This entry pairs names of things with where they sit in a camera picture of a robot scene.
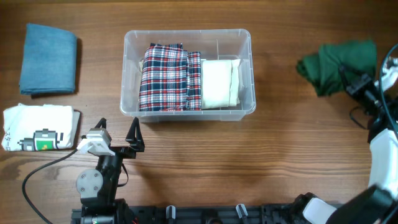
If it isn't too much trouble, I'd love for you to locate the clear plastic storage bin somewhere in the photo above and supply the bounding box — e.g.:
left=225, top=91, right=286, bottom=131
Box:
left=119, top=29, right=256, bottom=123

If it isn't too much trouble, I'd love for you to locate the folded white printed t-shirt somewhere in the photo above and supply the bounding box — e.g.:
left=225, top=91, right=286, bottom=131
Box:
left=1, top=103, right=81, bottom=151

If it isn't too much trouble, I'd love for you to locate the red plaid cloth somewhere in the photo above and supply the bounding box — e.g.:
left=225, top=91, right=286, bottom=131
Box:
left=139, top=43, right=202, bottom=111

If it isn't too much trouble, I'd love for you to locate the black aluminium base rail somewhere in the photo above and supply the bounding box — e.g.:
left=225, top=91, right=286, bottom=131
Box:
left=70, top=203, right=308, bottom=224

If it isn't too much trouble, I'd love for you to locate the black camera cable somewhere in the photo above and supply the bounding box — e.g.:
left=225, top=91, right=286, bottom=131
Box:
left=21, top=148, right=79, bottom=224
left=349, top=43, right=398, bottom=138

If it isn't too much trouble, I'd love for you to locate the left black camera cable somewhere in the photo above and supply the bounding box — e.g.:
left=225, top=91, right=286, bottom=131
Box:
left=21, top=148, right=79, bottom=224

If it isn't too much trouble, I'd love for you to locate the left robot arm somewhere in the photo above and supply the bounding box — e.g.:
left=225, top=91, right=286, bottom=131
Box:
left=71, top=118, right=145, bottom=224

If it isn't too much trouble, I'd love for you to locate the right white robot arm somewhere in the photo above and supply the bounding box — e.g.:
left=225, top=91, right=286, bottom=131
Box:
left=287, top=59, right=397, bottom=223

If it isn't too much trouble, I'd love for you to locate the right black camera cable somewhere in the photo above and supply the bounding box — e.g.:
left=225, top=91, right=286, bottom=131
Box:
left=349, top=43, right=398, bottom=138

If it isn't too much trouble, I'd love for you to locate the folded blue cloth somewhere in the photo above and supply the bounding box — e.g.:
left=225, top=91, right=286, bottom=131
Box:
left=19, top=23, right=77, bottom=95

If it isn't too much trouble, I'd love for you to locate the dark green cloth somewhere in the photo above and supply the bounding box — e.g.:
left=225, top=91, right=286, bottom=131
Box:
left=296, top=40, right=377, bottom=96

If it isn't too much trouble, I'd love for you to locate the beige cloth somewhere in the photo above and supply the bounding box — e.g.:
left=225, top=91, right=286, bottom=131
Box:
left=201, top=59, right=241, bottom=110

